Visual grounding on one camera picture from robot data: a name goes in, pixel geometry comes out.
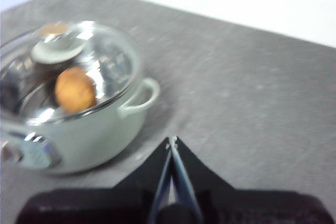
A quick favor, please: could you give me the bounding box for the glass lid with green knob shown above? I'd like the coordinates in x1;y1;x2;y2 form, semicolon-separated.
0;20;142;127

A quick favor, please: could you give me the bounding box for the pale green electric cooking pot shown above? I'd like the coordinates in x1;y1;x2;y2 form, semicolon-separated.
0;20;161;175

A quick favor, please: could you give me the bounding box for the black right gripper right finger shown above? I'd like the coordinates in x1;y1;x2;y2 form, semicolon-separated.
173;136;330;224

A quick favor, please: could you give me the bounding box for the brown potato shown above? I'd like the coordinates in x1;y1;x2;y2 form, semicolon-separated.
54;67;97;114

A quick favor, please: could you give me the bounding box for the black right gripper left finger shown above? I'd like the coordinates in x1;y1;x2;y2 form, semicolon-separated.
15;136;173;224

